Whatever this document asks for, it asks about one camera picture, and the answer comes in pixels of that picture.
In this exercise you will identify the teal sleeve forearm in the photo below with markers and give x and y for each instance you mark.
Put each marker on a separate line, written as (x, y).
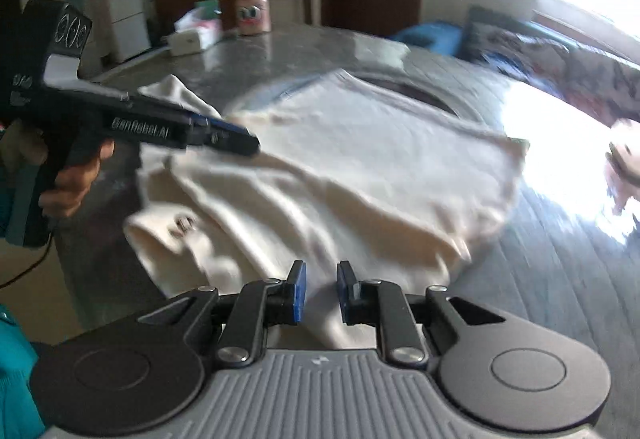
(15, 369)

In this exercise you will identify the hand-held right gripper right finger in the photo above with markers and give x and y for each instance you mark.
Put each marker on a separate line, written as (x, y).
(345, 294)

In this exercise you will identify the white tissue box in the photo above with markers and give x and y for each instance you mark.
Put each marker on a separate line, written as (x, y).
(196, 35)

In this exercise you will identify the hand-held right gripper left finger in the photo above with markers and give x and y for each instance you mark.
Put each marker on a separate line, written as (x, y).
(298, 294)

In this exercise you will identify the pink cartoon bottle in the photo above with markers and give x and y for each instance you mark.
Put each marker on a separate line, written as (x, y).
(253, 8)

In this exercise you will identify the pink plush toy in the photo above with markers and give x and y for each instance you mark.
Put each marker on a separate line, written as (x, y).
(624, 164)

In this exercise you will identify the white refrigerator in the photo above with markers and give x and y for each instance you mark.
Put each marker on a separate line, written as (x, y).
(123, 14)

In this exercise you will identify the cream white shirt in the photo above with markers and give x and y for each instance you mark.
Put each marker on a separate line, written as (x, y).
(325, 179)

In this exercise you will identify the blue cloth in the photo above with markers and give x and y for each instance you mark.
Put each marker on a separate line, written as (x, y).
(430, 36)

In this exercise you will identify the person's left hand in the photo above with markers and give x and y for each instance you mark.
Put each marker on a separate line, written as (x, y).
(70, 179)

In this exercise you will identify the printed pillow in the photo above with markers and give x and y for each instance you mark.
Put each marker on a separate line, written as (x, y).
(550, 64)

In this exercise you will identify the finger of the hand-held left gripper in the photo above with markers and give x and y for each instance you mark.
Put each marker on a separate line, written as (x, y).
(225, 136)

